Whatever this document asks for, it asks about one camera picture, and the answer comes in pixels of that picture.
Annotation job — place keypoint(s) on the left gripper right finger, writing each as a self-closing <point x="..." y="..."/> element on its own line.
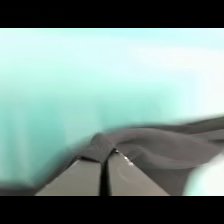
<point x="133" y="181"/>

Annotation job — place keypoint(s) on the grey garment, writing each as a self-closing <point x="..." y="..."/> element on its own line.
<point x="160" y="146"/>

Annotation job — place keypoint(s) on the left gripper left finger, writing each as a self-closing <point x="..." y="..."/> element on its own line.
<point x="75" y="180"/>

